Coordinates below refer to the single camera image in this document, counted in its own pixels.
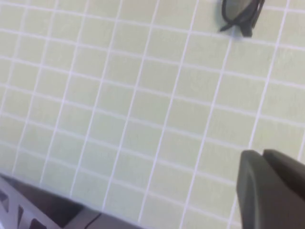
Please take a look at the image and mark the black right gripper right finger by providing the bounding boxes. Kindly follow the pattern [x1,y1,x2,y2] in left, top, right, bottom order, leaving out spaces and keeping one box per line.
[263,148,305,192]

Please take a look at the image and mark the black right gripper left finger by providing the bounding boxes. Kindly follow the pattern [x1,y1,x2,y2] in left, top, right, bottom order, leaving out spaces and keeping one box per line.
[235,149,305,229]

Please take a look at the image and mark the black framed glasses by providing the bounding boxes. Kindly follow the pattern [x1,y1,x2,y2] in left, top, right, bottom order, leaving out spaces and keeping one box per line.
[218,0,265,38]

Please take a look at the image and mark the black glasses case printed front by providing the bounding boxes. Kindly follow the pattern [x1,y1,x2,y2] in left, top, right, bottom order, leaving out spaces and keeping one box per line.
[0,174,103,229]

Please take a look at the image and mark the green checked tablecloth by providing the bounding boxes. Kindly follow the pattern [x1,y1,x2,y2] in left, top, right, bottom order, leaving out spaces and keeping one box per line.
[0,0,305,229]

